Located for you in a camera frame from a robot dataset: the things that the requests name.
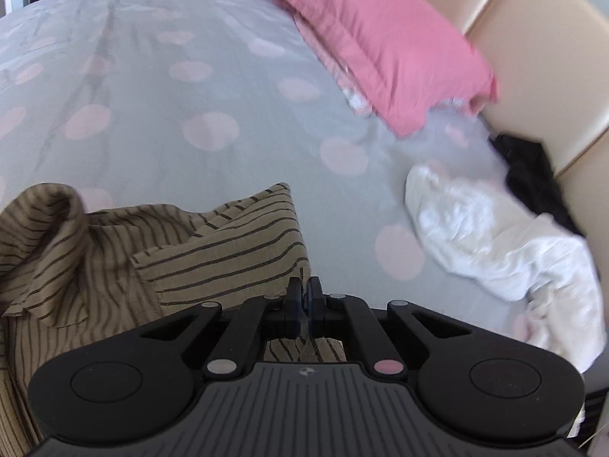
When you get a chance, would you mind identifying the brown striped shirt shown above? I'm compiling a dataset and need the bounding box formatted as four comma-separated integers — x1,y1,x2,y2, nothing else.
1,184,346,456

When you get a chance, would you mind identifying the white crumpled garment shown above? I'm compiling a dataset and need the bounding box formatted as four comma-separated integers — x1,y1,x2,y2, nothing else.
405,164,606,372

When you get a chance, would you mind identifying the black garment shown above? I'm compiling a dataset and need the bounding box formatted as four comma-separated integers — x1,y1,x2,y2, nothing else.
489,133,584,236

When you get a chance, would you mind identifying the grey pink-dotted bed sheet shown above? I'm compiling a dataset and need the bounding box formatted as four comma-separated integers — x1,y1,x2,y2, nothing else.
1,0,528,339

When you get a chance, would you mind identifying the patterned pillow under pink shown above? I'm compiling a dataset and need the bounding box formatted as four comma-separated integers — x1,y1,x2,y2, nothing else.
292,11,486,118

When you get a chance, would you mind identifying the beige padded headboard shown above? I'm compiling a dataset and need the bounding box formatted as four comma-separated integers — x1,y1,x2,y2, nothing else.
368,0,609,277

